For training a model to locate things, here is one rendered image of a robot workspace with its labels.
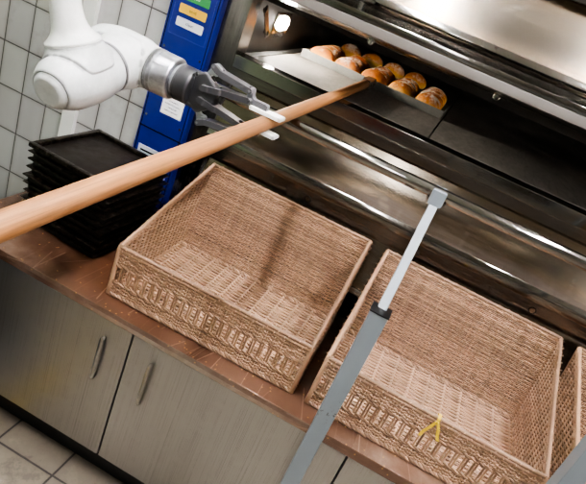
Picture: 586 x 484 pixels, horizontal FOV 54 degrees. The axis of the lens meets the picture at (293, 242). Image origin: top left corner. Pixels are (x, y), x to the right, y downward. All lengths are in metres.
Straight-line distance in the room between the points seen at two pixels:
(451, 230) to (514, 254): 0.18
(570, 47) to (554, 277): 0.60
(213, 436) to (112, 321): 0.39
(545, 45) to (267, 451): 1.22
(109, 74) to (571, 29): 1.10
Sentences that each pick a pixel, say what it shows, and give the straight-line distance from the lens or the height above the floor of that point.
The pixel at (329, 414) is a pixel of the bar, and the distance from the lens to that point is 1.33.
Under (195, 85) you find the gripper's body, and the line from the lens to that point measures 1.23.
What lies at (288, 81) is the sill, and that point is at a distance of 1.74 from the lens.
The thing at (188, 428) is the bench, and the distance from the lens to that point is 1.60.
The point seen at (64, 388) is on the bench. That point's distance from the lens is 1.77.
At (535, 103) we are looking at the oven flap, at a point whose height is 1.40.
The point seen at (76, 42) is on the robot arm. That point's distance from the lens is 1.15.
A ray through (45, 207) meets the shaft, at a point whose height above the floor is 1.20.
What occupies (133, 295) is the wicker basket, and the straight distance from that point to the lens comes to 1.54.
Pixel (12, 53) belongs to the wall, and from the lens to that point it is 2.27.
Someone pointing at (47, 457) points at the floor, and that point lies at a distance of 1.95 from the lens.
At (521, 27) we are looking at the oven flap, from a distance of 1.64.
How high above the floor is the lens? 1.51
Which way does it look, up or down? 25 degrees down
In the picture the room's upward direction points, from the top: 23 degrees clockwise
